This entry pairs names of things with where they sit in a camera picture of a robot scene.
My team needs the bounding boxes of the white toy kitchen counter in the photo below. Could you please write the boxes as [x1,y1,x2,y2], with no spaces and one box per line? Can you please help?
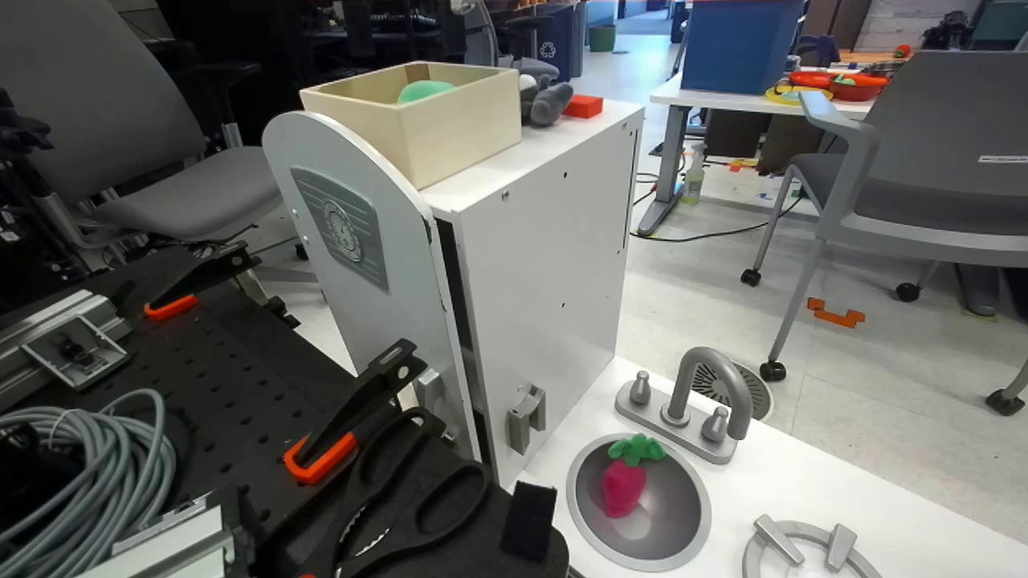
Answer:
[512,353,1028,578]

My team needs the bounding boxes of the red strawberry toy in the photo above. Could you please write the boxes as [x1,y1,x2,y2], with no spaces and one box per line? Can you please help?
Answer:
[598,430,668,519]

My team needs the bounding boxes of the grey toy faucet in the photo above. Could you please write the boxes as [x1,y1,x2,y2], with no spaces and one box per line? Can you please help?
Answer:
[613,344,757,468]

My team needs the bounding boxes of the grey toy sink basin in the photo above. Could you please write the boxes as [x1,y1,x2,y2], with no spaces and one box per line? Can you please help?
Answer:
[563,430,715,575]

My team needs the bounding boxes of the clear spray bottle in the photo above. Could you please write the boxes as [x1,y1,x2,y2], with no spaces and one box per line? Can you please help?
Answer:
[677,139,711,208]

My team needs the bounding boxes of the grey cable bundle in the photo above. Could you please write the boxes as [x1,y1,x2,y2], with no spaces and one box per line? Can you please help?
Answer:
[0,384,179,578]

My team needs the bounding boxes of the black floor cable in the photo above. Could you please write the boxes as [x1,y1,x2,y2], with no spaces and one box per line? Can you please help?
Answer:
[634,189,807,246]

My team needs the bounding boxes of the grey cabinet latch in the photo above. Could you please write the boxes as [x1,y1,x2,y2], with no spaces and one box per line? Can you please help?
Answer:
[504,382,549,457]

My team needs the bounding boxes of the light wooden box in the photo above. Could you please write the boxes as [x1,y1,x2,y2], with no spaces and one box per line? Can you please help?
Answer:
[296,58,526,191]

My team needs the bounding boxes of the black scissor-like handles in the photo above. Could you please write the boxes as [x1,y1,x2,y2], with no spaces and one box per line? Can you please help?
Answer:
[260,403,495,578]

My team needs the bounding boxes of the orange tray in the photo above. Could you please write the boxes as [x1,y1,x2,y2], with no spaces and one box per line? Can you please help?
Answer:
[784,65,895,104]

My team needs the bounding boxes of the silver metal bracket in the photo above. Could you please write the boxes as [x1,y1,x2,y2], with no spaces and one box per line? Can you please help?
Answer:
[79,494,246,578]

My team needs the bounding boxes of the aluminium extrusion rail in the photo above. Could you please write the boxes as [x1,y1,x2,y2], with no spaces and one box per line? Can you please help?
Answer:
[0,284,136,412]

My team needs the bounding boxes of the grey toy burner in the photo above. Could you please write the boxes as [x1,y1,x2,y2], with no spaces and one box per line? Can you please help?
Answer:
[739,510,886,578]

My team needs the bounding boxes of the blue recycling bin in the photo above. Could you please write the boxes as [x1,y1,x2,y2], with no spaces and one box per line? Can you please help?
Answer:
[526,4,588,77]

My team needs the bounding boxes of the grey plush toy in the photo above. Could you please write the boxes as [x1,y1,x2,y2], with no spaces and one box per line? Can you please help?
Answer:
[526,79,580,131]

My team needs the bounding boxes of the black clamp orange handle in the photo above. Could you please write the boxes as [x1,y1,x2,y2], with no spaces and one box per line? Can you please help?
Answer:
[141,240,263,326]
[281,338,432,488]

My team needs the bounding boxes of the small black block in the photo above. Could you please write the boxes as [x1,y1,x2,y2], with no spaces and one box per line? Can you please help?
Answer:
[497,477,563,565]

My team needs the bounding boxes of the grey chair with wheels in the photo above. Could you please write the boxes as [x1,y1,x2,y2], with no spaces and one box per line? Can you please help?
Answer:
[739,46,1028,417]

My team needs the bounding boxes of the red block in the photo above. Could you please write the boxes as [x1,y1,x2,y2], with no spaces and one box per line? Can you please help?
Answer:
[563,94,608,122]

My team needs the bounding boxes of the white desk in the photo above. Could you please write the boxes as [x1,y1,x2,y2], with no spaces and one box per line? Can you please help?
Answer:
[630,74,895,240]

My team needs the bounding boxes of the grey office chair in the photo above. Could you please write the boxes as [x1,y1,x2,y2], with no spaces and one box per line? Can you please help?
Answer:
[0,0,285,254]

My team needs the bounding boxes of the black perforated workbench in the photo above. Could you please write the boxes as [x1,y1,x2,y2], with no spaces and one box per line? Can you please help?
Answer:
[41,244,484,578]

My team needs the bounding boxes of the white toy cabinet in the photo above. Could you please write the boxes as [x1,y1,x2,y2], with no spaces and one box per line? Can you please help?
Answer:
[260,94,648,494]

